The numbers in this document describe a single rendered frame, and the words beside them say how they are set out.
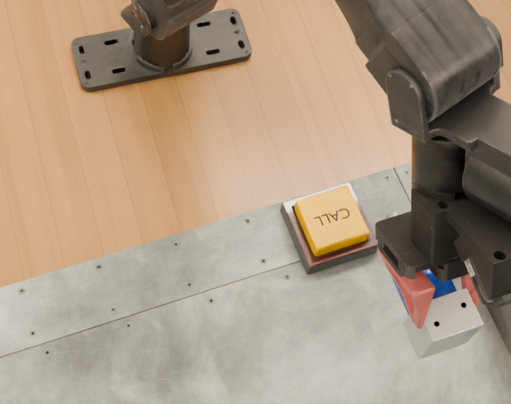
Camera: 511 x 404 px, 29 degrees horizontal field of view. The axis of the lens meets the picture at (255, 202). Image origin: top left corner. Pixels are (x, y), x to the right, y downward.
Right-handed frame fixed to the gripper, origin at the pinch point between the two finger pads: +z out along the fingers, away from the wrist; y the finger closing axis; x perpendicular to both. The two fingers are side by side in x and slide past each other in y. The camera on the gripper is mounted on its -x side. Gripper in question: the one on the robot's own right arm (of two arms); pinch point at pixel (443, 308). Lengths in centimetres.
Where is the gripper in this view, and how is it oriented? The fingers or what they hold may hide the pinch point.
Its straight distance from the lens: 90.2
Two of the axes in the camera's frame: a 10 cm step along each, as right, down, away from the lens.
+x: -3.5, -5.4, 7.6
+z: 0.9, 7.9, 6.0
